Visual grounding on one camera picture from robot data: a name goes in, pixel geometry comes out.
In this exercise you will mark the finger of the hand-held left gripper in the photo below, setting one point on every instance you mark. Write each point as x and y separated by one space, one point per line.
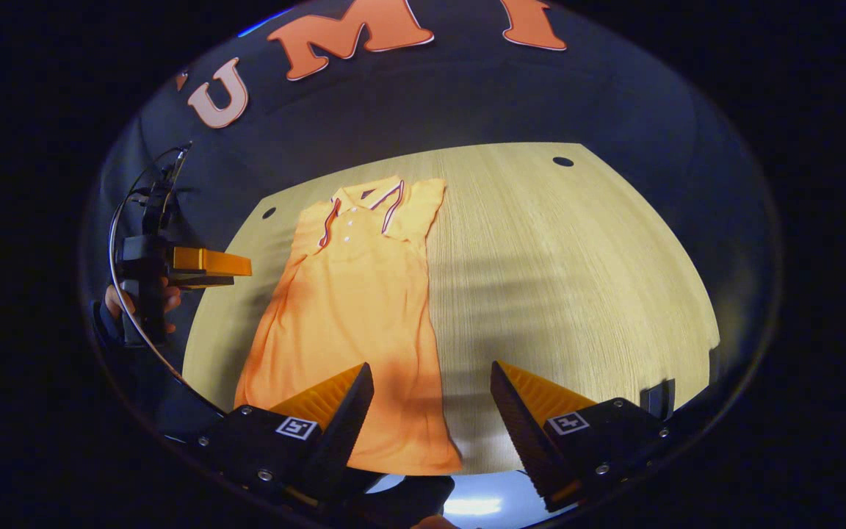
203 281
210 261

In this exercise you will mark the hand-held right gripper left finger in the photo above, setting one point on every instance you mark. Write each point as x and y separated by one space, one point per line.
346 433

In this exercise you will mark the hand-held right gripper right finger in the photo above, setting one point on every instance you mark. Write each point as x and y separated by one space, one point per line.
522 433

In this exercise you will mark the orange polo T-shirt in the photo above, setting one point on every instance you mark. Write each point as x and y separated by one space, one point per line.
349 316

